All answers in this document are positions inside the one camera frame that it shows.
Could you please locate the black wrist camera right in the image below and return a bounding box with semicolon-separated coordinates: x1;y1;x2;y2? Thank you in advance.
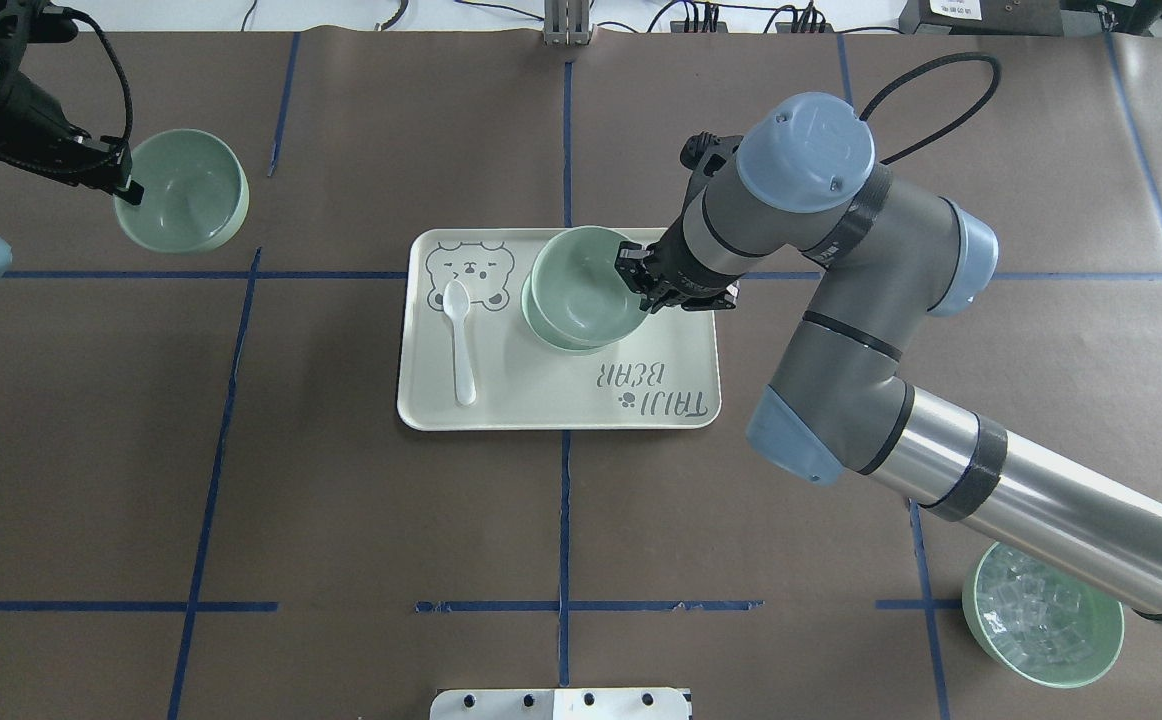
680;131;744;178

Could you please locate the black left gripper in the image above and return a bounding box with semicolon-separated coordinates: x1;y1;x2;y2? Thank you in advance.
0;72;145;208

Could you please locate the white plastic spoon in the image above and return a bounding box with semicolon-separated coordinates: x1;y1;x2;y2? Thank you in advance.
442;279;476;406

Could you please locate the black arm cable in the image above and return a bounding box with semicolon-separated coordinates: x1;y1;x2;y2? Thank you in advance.
856;52;1003;166

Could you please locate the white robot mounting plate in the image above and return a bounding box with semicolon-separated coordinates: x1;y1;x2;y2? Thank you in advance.
429;687;694;719

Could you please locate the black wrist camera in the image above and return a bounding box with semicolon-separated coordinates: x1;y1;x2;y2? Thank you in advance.
680;131;744;178
0;1;79;44

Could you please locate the cream bear serving tray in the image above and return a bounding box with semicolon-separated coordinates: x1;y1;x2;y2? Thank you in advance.
395;228;720;430

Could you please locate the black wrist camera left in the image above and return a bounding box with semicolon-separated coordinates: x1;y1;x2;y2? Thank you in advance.
0;1;79;44

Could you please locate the green bowl on tray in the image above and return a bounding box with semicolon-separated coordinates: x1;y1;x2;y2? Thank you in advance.
521;278;625;357

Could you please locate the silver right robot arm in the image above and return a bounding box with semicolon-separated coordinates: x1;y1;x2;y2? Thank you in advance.
616;92;1162;628

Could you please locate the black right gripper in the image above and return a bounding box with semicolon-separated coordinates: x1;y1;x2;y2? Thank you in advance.
614;228;738;314

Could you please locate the green bowl with ice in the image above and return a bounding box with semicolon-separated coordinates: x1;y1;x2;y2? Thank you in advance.
961;543;1126;691

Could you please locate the grey aluminium post top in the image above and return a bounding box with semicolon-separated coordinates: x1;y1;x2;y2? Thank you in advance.
543;0;595;46

